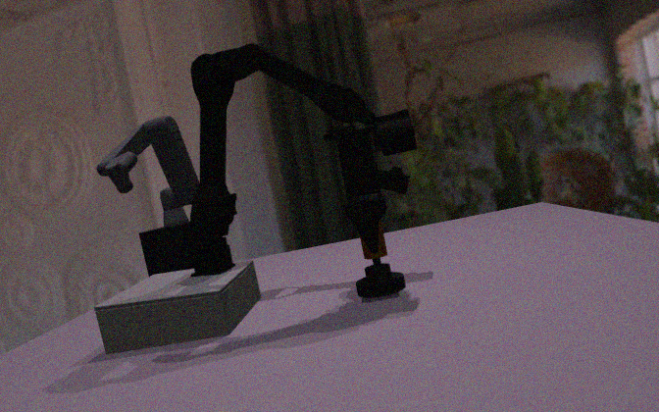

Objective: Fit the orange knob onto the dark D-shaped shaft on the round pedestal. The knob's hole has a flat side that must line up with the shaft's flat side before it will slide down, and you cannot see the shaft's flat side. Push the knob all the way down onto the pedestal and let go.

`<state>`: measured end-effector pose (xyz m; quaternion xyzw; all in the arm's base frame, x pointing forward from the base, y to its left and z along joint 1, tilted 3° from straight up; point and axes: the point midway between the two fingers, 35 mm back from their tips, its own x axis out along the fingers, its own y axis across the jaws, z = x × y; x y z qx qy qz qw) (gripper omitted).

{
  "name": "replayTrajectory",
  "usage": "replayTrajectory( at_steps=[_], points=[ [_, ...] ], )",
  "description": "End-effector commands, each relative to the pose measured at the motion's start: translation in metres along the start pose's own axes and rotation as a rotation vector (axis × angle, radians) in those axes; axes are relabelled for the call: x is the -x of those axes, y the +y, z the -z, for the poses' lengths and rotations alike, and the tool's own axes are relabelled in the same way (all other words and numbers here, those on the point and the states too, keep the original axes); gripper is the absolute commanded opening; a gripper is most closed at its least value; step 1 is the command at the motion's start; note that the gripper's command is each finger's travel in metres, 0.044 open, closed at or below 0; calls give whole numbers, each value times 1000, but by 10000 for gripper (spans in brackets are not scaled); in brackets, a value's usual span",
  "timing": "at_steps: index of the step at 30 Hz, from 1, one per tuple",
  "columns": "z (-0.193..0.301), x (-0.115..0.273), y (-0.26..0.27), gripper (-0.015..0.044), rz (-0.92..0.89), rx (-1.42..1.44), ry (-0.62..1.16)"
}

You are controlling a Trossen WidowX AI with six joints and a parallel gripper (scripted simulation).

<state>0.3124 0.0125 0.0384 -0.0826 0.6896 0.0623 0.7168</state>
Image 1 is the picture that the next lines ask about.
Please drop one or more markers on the orange tapered knob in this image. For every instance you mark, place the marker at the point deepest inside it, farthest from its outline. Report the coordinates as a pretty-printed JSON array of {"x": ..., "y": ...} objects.
[{"x": 382, "y": 247}]

